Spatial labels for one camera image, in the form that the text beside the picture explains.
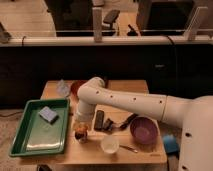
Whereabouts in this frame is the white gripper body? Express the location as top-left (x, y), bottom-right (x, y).
top-left (74, 100), bottom-right (96, 123)

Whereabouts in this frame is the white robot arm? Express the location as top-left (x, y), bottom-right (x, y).
top-left (74, 77), bottom-right (213, 171)

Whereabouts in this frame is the small metal cup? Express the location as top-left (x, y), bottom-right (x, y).
top-left (75, 132), bottom-right (87, 143)

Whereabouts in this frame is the white plastic cup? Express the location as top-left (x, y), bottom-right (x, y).
top-left (100, 135), bottom-right (119, 154)

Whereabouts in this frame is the dark rectangular block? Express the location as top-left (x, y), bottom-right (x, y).
top-left (94, 110), bottom-right (105, 131)

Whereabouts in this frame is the small dark object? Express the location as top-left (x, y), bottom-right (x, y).
top-left (103, 119), bottom-right (114, 131)

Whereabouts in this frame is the orange bowl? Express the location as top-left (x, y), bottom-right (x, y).
top-left (71, 80), bottom-right (85, 97)

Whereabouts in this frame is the clear plastic bag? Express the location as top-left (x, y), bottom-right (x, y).
top-left (56, 80), bottom-right (70, 97)

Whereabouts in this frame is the blue sponge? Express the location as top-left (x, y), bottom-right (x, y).
top-left (38, 106), bottom-right (58, 123)

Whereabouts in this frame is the black spatula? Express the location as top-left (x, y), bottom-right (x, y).
top-left (119, 113), bottom-right (138, 130)

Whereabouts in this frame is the green plastic tray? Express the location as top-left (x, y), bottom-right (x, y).
top-left (10, 99), bottom-right (70, 157)

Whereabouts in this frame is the metal spoon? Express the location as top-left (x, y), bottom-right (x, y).
top-left (119, 145), bottom-right (138, 153)

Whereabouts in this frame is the purple bowl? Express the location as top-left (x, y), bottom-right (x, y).
top-left (130, 117), bottom-right (158, 145)

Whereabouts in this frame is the blue object beside table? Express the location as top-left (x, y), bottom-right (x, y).
top-left (163, 135), bottom-right (179, 154)

